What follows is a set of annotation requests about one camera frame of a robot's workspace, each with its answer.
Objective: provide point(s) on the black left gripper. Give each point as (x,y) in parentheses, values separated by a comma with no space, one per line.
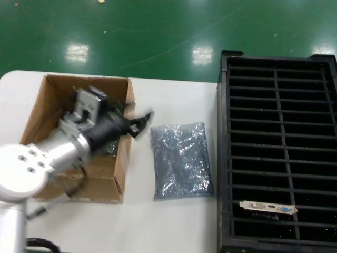
(108,134)

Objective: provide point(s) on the grey antistatic bubble bag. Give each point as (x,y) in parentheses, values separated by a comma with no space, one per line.
(181,163)

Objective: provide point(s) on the graphics card with metal bracket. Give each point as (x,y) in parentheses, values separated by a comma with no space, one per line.
(263,205)

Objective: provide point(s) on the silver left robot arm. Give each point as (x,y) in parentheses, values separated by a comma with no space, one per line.
(21,171)

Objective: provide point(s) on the bagged graphics card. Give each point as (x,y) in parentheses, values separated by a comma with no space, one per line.
(111,147)

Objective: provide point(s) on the brown cardboard box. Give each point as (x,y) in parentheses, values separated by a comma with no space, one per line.
(116,87)

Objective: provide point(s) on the black slotted container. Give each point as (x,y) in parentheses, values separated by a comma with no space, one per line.
(223,131)

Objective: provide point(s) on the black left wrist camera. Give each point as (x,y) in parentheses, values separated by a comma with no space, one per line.
(98,93)

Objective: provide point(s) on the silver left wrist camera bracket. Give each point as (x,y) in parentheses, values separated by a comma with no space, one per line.
(87,105)

